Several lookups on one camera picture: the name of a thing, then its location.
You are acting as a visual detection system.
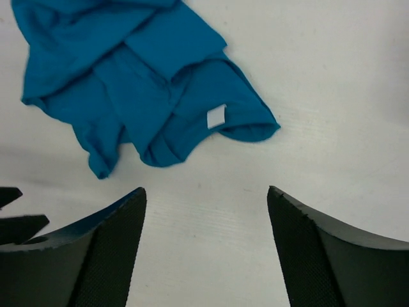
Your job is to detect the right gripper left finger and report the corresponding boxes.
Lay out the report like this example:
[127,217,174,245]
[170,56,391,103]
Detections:
[1,188,147,306]

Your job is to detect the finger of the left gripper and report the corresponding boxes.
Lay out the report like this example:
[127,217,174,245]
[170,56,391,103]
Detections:
[0,214,49,245]
[0,187,23,208]

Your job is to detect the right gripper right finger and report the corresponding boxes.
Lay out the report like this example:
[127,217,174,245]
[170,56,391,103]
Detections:
[267,186,408,306]

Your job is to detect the blue t shirt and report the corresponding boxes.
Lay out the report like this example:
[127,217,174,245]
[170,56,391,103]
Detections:
[11,1,279,179]

